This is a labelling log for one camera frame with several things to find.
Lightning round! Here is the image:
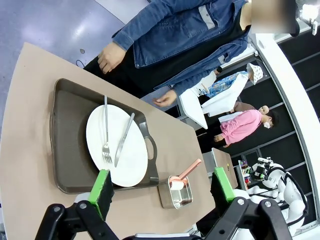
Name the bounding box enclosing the person's right forearm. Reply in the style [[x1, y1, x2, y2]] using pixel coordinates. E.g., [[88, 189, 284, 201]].
[[111, 13, 152, 53]]

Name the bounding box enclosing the silver fork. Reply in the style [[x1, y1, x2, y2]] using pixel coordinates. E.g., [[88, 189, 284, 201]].
[[101, 95, 113, 165]]

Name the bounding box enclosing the rectangular steel container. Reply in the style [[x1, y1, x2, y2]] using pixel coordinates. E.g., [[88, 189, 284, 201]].
[[157, 175, 194, 210]]

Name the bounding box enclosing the seated person in background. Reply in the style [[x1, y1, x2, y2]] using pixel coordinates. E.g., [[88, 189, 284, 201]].
[[201, 66, 223, 91]]

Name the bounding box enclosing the mannequin in white coat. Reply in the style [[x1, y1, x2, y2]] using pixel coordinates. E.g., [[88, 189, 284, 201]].
[[201, 62, 264, 118]]

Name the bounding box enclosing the person in denim jacket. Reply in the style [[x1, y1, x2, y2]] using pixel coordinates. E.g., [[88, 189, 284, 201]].
[[83, 0, 301, 109]]

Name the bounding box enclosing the shelf with colourful items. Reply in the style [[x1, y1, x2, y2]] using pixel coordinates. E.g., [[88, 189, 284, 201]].
[[236, 159, 251, 187]]

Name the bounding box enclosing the person's left forearm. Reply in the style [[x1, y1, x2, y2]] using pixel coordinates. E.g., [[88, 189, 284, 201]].
[[172, 66, 222, 97]]

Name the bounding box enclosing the blue floral shirt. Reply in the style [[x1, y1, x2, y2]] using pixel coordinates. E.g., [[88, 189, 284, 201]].
[[207, 74, 241, 98]]

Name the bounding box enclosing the pink-handled spoon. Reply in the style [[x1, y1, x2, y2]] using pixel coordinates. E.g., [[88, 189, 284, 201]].
[[168, 158, 202, 192]]

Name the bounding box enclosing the white patterned bucket hat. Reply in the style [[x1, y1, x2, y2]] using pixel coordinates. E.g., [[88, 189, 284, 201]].
[[246, 62, 264, 86]]

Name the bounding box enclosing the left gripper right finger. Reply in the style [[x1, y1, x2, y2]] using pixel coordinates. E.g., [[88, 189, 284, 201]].
[[204, 166, 293, 240]]

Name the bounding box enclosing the bright studio light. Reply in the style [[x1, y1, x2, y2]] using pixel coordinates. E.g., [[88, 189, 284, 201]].
[[299, 1, 320, 22]]

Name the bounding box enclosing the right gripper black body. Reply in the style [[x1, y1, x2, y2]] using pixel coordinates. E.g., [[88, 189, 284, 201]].
[[251, 162, 267, 181]]

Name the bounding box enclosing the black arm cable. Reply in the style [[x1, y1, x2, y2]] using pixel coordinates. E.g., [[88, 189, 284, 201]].
[[268, 167, 308, 221]]

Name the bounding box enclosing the person's left hand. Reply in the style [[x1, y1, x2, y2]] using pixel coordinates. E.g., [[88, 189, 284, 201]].
[[152, 89, 178, 108]]

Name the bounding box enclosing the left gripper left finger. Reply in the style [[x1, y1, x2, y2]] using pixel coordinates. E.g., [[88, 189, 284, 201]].
[[37, 169, 120, 240]]

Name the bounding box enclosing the silver table knife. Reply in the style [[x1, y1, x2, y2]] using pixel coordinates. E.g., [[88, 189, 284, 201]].
[[113, 112, 136, 168]]

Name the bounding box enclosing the white wire dish rack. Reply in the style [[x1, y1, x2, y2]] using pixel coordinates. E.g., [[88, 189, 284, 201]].
[[195, 84, 209, 98]]

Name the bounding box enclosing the white round dinner plate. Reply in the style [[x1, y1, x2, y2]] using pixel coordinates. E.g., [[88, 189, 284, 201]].
[[85, 104, 149, 188]]

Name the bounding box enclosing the white side table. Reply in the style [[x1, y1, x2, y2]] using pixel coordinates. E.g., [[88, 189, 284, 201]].
[[178, 88, 209, 130]]

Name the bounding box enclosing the person's right hand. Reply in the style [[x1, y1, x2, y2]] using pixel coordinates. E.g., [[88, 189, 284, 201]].
[[97, 41, 127, 75]]

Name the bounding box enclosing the brown background table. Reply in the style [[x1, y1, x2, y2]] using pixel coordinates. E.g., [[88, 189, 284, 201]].
[[211, 147, 238, 190]]

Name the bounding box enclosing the dark brown serving tray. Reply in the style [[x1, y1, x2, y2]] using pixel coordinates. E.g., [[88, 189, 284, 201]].
[[49, 78, 160, 194]]

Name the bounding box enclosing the person in pink top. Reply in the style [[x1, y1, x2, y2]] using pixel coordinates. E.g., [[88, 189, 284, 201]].
[[213, 108, 280, 148]]

